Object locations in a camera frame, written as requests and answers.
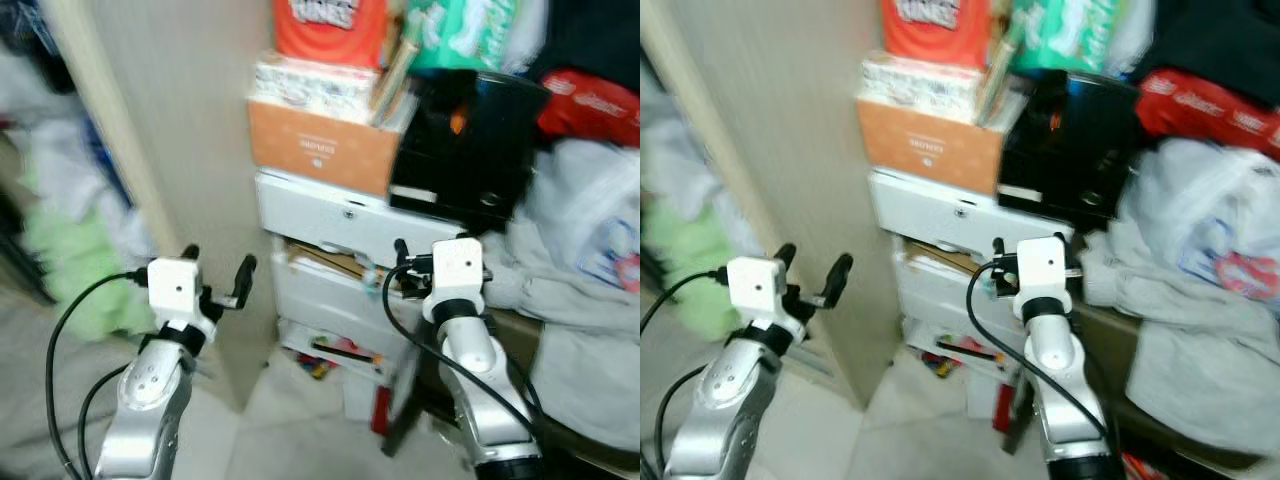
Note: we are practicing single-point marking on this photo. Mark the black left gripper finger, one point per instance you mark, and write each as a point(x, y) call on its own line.
point(190, 252)
point(840, 275)
point(245, 275)
point(786, 253)

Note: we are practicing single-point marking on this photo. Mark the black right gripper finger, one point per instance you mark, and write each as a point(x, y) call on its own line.
point(997, 250)
point(401, 252)

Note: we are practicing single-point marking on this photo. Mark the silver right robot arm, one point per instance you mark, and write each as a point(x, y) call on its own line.
point(1055, 355)
point(470, 350)

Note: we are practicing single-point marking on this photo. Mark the white plastic drawer unit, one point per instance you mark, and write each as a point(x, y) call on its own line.
point(930, 215)
point(330, 215)

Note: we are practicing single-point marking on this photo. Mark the pale green ruffled garment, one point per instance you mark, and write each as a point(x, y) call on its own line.
point(680, 260)
point(80, 260)

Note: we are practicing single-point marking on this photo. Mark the black glossy appliance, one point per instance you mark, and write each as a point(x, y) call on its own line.
point(460, 160)
point(1070, 160)

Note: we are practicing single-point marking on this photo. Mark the orange cardboard box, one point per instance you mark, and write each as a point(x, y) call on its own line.
point(320, 150)
point(925, 150)

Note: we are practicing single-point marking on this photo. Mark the beige cabinet side panel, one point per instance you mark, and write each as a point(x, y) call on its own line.
point(180, 120)
point(790, 120)

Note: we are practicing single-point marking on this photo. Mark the white patterned box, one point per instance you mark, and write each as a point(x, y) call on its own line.
point(920, 90)
point(315, 90)

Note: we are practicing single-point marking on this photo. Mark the white plastic bag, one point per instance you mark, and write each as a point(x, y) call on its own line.
point(1190, 210)
point(580, 200)

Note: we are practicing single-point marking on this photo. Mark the grey cloth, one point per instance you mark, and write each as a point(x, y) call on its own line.
point(580, 370)
point(1200, 380)

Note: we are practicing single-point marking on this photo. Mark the red printed box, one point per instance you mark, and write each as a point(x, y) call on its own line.
point(935, 40)
point(330, 35)

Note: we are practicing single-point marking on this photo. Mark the green white pack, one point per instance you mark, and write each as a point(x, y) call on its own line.
point(460, 35)
point(1065, 35)

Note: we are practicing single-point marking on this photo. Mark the red plastic bag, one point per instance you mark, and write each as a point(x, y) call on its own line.
point(1210, 110)
point(590, 105)

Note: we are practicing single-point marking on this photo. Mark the black cloth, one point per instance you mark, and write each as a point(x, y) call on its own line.
point(1220, 40)
point(590, 40)

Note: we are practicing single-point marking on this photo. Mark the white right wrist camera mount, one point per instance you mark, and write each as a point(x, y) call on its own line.
point(1040, 265)
point(455, 265)

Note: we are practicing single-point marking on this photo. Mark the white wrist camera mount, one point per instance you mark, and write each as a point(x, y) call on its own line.
point(175, 285)
point(755, 285)
point(455, 265)
point(1040, 265)

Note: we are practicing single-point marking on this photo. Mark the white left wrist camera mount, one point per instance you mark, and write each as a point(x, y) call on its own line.
point(755, 285)
point(175, 285)

